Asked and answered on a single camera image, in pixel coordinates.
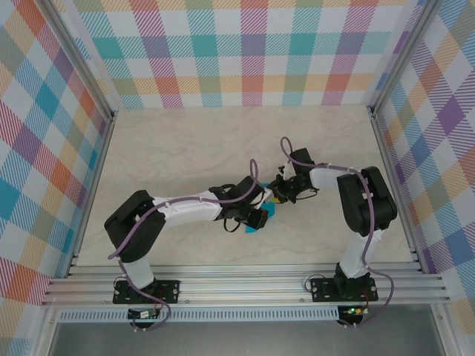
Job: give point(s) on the blue paper sheet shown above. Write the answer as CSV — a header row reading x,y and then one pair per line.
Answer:
x,y
272,211

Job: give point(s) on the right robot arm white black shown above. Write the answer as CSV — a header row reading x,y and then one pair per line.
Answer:
x,y
328,180

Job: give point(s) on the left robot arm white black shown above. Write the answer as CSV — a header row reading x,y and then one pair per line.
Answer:
x,y
189,211

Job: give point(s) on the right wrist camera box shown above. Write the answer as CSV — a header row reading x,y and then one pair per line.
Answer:
x,y
302,159

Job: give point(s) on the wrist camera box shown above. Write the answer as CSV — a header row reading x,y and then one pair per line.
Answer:
x,y
248,187
302,159

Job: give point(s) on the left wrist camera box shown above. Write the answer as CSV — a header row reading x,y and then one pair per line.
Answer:
x,y
248,187

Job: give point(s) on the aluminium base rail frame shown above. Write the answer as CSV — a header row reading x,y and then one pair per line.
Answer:
x,y
241,287

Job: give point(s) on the aluminium side rail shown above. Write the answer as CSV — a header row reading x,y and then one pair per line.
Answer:
x,y
98,167
387,167

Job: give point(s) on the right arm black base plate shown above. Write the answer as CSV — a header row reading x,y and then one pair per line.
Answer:
x,y
323,293

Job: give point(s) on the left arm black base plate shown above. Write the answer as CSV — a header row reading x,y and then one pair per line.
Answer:
x,y
168,291

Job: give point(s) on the aluminium corner post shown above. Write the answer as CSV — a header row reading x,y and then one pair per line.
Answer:
x,y
400,55
80,55

